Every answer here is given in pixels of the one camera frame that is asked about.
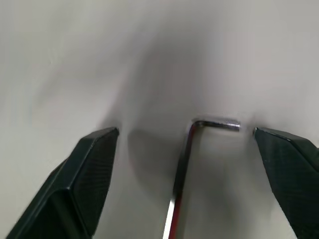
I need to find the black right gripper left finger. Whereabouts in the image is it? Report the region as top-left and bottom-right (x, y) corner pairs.
(5, 126), (120, 239)

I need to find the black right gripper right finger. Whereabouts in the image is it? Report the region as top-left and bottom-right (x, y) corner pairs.
(253, 127), (319, 229)

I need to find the silver L-shaped hex key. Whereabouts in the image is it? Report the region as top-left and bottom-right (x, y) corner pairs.
(161, 119), (242, 239)

